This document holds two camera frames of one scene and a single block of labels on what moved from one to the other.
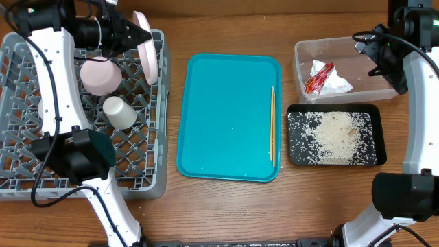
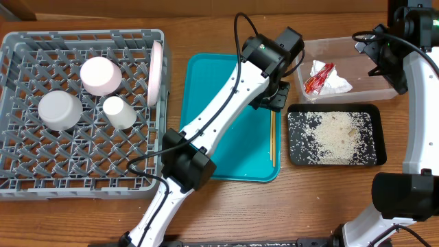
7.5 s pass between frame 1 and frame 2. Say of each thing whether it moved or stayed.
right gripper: stayed
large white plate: moved
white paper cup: stayed
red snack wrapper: stayed
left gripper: moved
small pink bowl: stayed
